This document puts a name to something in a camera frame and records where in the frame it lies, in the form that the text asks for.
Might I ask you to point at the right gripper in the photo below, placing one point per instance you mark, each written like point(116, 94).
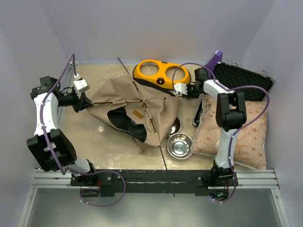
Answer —
point(188, 95)

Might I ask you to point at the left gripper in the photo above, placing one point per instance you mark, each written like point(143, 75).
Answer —
point(82, 103)

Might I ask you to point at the beige pet tent fabric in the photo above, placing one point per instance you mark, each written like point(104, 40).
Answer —
point(133, 119)

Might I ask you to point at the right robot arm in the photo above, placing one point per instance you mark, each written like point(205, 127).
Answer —
point(230, 117)

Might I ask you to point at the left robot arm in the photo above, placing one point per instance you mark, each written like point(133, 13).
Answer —
point(49, 146)

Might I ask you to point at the steel bowl rear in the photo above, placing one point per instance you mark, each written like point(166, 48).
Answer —
point(175, 127)

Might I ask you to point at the steel bowl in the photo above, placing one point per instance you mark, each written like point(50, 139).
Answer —
point(175, 127)
point(179, 146)

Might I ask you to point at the black foam-lined case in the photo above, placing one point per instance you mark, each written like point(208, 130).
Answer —
point(232, 76)

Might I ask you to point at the yellow double bowl holder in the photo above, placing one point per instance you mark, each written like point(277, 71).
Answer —
point(160, 78)

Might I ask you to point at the steel bowl front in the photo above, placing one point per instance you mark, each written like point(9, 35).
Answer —
point(179, 146)

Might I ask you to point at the pink patterned pillow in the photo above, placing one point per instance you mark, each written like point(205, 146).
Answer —
point(249, 148)

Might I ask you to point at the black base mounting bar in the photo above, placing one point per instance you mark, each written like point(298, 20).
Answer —
point(150, 181)

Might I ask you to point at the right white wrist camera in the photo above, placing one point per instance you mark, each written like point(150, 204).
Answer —
point(180, 88)

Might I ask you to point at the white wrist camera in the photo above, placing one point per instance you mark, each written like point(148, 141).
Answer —
point(80, 84)
point(180, 88)

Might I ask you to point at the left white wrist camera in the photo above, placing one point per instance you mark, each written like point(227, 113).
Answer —
point(80, 84)

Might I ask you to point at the aluminium rail frame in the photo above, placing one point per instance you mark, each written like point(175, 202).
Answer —
point(247, 179)

